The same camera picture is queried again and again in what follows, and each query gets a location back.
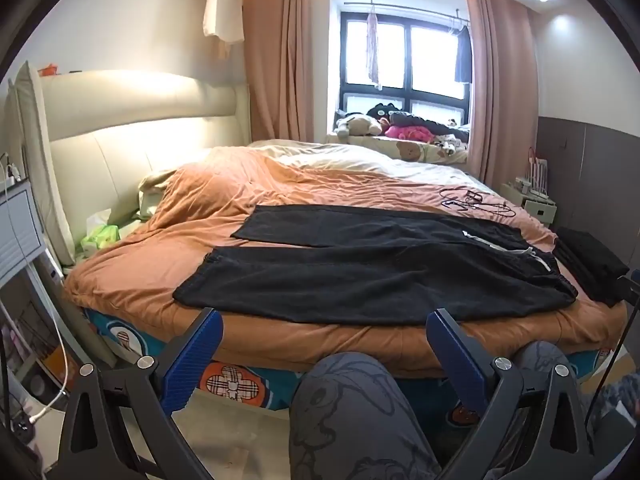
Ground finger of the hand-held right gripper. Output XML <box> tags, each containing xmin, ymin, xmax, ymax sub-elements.
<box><xmin>620</xmin><ymin>267</ymin><xmax>640</xmax><ymax>307</ymax></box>

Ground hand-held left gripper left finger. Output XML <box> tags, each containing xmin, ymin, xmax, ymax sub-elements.
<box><xmin>57</xmin><ymin>308</ymin><xmax>223</xmax><ymax>480</ymax></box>

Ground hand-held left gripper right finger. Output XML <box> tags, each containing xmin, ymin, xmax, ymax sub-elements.
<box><xmin>426</xmin><ymin>308</ymin><xmax>593</xmax><ymax>480</ymax></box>

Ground black pants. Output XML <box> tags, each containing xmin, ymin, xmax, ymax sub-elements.
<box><xmin>172</xmin><ymin>204</ymin><xmax>578</xmax><ymax>326</ymax></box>

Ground stack of folded black clothes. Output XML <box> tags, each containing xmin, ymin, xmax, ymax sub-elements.
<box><xmin>552</xmin><ymin>226</ymin><xmax>631</xmax><ymax>308</ymax></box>

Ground teal patterned bed sheet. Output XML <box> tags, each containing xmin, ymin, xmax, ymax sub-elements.
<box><xmin>82</xmin><ymin>307</ymin><xmax>626</xmax><ymax>428</ymax></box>

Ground white nightstand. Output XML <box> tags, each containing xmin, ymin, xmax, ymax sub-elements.
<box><xmin>500</xmin><ymin>180</ymin><xmax>557</xmax><ymax>228</ymax></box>

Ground green tissue pack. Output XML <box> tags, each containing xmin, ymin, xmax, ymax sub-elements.
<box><xmin>80</xmin><ymin>208</ymin><xmax>121</xmax><ymax>256</ymax></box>

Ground orange blanket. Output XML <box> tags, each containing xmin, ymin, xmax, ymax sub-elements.
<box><xmin>62</xmin><ymin>147</ymin><xmax>628</xmax><ymax>376</ymax></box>

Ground cream pillow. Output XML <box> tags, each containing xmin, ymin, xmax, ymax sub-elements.
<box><xmin>135</xmin><ymin>167</ymin><xmax>181</xmax><ymax>221</ymax></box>

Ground bedside shelf unit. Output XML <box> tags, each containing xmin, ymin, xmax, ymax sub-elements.
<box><xmin>0</xmin><ymin>180</ymin><xmax>68</xmax><ymax>411</ymax></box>

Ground cream duvet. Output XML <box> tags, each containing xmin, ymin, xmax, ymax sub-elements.
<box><xmin>245</xmin><ymin>139</ymin><xmax>483</xmax><ymax>188</ymax></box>

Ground pink plush toy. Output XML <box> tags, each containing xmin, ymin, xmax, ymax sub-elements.
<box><xmin>384</xmin><ymin>125</ymin><xmax>435</xmax><ymax>143</ymax></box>

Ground cream padded headboard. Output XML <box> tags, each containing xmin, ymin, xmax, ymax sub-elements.
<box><xmin>37</xmin><ymin>70</ymin><xmax>251</xmax><ymax>266</ymax></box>

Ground pink curtain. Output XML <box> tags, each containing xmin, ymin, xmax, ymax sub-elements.
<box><xmin>462</xmin><ymin>0</ymin><xmax>541</xmax><ymax>186</ymax></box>
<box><xmin>242</xmin><ymin>0</ymin><xmax>333</xmax><ymax>143</ymax></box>

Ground cream upright cushion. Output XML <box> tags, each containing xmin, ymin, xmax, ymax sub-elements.
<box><xmin>5</xmin><ymin>60</ymin><xmax>76</xmax><ymax>266</ymax></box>

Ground beige plush toy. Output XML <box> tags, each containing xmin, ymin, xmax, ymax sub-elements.
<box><xmin>334</xmin><ymin>114</ymin><xmax>383</xmax><ymax>138</ymax></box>

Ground black plush toy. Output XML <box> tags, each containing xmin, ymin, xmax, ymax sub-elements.
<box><xmin>367</xmin><ymin>102</ymin><xmax>401</xmax><ymax>121</ymax></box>

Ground dark hanging garment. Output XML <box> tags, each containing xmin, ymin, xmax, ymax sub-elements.
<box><xmin>454</xmin><ymin>25</ymin><xmax>473</xmax><ymax>83</ymax></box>

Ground black framed window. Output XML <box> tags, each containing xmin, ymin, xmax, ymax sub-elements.
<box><xmin>340</xmin><ymin>10</ymin><xmax>471</xmax><ymax>128</ymax></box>

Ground pink hanging garment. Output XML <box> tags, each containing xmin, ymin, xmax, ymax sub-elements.
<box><xmin>365</xmin><ymin>10</ymin><xmax>383</xmax><ymax>91</ymax></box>

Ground white hanging garment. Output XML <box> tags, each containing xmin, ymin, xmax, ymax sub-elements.
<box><xmin>202</xmin><ymin>0</ymin><xmax>246</xmax><ymax>56</ymax></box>

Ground white cable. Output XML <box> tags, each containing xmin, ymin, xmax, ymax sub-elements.
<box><xmin>0</xmin><ymin>155</ymin><xmax>69</xmax><ymax>423</ymax></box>

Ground black cables on bed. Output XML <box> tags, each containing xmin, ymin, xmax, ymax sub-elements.
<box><xmin>440</xmin><ymin>187</ymin><xmax>516</xmax><ymax>218</ymax></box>

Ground metal clothes rail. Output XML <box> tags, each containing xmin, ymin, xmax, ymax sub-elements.
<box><xmin>369</xmin><ymin>0</ymin><xmax>471</xmax><ymax>25</ymax></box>

